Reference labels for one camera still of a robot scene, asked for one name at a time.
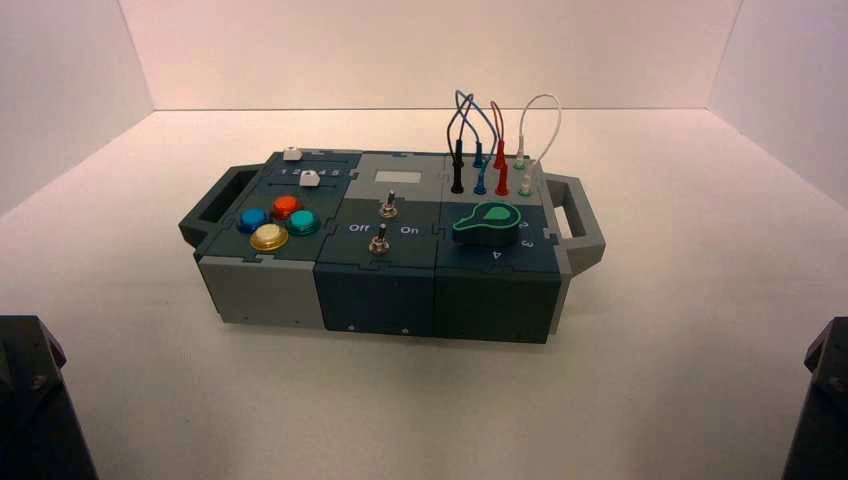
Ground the green black rotary knob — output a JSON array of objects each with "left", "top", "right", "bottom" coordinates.
[{"left": 451, "top": 201, "right": 525, "bottom": 250}]

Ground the dark teal grey control box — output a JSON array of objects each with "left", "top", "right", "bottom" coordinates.
[{"left": 178, "top": 148, "right": 607, "bottom": 345}]

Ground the teal round push button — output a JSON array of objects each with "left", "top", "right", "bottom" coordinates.
[{"left": 286, "top": 209, "right": 322, "bottom": 238}]

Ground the orange round push button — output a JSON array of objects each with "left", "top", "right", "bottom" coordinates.
[{"left": 271, "top": 194, "right": 304, "bottom": 222}]

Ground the yellow round push button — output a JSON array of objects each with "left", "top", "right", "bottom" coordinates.
[{"left": 248, "top": 223, "right": 290, "bottom": 254}]

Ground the blue round push button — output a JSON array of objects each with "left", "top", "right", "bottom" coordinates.
[{"left": 237, "top": 207, "right": 270, "bottom": 235}]

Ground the black jumper cable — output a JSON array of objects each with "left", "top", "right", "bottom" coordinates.
[{"left": 447, "top": 91, "right": 476, "bottom": 195}]

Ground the blue jumper cable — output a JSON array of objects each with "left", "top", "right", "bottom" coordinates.
[{"left": 454, "top": 91, "right": 500, "bottom": 197}]

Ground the red jumper cable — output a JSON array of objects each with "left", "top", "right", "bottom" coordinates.
[{"left": 489, "top": 99, "right": 512, "bottom": 198}]

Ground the white jumper cable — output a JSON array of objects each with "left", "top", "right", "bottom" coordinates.
[{"left": 514, "top": 93, "right": 564, "bottom": 198}]

